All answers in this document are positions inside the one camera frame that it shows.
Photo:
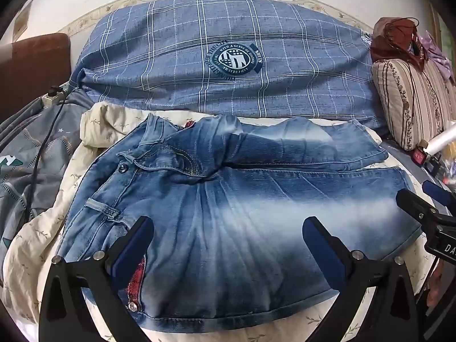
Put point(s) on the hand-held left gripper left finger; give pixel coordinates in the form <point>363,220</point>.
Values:
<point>133,253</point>

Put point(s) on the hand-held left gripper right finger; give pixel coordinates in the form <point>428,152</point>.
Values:
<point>320,253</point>

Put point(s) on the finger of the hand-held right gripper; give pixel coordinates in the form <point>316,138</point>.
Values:
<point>436,192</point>
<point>413,205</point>

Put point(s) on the blue denim pants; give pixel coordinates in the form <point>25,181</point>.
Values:
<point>231,221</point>

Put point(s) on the small red box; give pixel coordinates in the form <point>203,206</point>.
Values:
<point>419,156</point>

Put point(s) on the white tube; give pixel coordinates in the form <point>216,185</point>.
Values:
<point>441,140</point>

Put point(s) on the striped beige pillow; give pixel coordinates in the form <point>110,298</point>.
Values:
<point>416,103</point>

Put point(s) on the cream leaf-print blanket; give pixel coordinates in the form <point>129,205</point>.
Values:
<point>32,256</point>

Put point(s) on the purple cloth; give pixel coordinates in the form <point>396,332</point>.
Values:
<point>436,55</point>

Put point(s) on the grey printed quilt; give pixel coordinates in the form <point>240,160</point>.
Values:
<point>21,149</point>

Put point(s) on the brown cloth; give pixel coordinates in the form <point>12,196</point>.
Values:
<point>392,39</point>

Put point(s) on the white power strip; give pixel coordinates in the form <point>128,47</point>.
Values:
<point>53,97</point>

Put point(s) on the brown headboard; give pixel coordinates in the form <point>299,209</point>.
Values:
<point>32,67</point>

